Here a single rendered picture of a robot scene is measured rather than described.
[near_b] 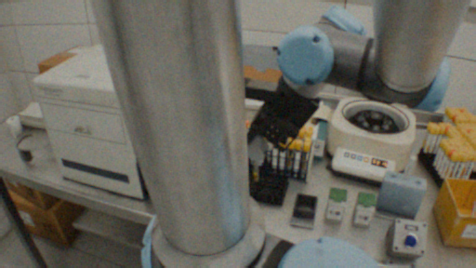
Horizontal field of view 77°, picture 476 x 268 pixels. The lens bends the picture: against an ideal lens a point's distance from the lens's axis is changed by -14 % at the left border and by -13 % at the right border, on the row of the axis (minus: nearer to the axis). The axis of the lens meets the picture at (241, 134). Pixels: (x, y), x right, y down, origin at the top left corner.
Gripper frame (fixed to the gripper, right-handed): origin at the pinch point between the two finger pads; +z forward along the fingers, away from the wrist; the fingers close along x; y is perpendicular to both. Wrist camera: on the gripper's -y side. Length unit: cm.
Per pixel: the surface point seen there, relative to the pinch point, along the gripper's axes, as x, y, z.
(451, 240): 0, 51, -13
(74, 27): 60, -85, 41
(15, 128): 9, -66, 54
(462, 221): 0, 48, -18
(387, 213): 6.8, 38.6, -4.2
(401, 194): 7.2, 37.2, -10.2
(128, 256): 33, -9, 126
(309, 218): 0.4, 22.5, 4.6
